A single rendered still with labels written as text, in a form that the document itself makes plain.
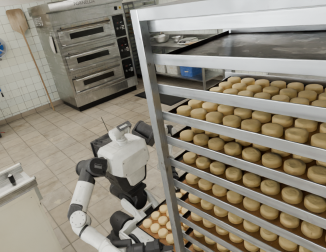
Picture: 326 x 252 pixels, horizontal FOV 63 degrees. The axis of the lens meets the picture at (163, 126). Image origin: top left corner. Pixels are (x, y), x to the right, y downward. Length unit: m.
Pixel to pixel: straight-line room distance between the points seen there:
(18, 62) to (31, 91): 0.64
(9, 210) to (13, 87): 4.38
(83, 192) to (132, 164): 0.31
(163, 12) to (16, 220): 1.69
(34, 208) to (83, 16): 4.07
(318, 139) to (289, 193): 0.19
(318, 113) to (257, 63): 0.15
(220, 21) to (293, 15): 0.15
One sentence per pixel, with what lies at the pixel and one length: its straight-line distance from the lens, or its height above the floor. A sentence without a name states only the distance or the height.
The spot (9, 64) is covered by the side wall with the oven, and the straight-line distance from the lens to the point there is 6.10.
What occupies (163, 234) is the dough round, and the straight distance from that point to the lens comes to 1.41.
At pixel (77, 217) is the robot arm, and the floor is 0.95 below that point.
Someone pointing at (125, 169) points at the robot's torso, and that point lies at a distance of 1.52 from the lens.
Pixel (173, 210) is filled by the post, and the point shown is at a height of 1.12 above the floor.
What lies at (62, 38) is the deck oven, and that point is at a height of 1.43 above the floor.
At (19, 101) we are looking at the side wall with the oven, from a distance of 6.23.
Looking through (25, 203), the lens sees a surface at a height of 0.77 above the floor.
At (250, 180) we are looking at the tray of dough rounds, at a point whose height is 1.33.
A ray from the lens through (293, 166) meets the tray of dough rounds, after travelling 0.73.
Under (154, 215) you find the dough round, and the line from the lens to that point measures 1.51.
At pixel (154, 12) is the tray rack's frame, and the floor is 1.81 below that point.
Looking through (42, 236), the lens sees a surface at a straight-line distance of 2.19.
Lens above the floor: 1.84
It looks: 26 degrees down
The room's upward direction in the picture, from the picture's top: 10 degrees counter-clockwise
